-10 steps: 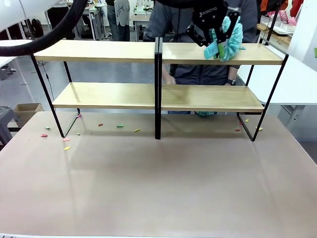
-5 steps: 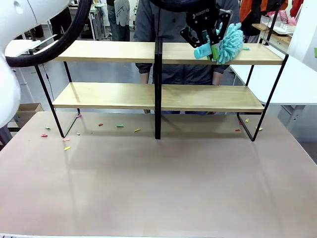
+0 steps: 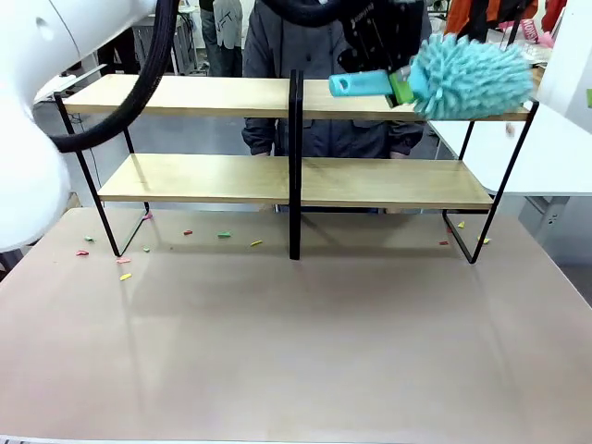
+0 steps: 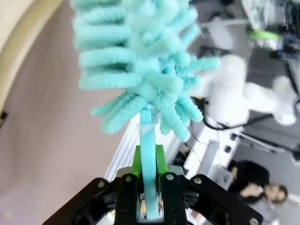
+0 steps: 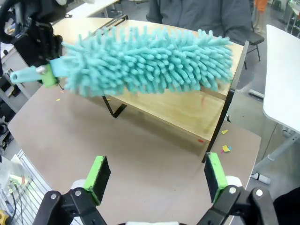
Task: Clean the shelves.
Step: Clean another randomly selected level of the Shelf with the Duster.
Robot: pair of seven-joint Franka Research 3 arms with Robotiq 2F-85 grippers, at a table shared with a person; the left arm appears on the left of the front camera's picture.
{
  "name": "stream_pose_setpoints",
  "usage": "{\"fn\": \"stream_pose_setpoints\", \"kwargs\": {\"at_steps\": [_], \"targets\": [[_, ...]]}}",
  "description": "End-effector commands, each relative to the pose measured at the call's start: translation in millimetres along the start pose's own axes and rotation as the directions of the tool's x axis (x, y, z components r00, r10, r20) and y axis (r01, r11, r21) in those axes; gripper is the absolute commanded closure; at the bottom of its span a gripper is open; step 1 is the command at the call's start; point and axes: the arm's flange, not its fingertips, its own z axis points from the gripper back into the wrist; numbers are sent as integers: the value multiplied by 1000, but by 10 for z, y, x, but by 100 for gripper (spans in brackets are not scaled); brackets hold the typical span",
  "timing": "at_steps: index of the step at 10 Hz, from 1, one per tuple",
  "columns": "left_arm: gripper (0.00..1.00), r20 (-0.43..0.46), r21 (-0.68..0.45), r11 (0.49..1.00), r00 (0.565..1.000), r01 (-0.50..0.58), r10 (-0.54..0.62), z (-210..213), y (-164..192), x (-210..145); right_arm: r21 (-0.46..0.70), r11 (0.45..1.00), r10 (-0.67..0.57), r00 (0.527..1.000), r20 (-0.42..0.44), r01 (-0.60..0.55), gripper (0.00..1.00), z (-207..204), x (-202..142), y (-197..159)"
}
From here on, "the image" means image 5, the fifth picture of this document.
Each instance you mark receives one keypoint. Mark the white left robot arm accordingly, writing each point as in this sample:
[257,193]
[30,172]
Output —
[61,2]

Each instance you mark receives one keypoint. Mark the white table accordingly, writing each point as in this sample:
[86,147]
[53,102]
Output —
[283,82]

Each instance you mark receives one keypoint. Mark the yellow tool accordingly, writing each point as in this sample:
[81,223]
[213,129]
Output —
[3,218]

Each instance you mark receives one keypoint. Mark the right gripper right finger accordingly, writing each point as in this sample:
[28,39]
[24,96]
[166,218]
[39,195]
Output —
[215,178]

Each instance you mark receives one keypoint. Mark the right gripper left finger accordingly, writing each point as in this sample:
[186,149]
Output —
[96,180]

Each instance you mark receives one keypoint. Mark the dark equipment stack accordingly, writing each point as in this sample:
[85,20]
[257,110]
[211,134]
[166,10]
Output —
[5,112]

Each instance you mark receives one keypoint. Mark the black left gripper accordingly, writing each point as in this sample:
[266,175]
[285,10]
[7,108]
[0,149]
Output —
[39,42]

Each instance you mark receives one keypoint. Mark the person in dark grey jacket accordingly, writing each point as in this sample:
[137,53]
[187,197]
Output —
[199,14]

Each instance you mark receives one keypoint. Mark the white background desk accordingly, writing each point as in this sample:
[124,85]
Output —
[93,8]

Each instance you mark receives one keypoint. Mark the person in orange jacket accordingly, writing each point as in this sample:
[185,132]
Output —
[259,14]

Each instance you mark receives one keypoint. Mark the black office chair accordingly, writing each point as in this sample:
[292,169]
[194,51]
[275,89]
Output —
[255,38]

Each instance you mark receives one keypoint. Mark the teal microfiber duster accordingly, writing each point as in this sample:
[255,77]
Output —
[145,61]

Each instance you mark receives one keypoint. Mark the white slotted metal rack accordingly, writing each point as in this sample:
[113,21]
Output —
[25,185]

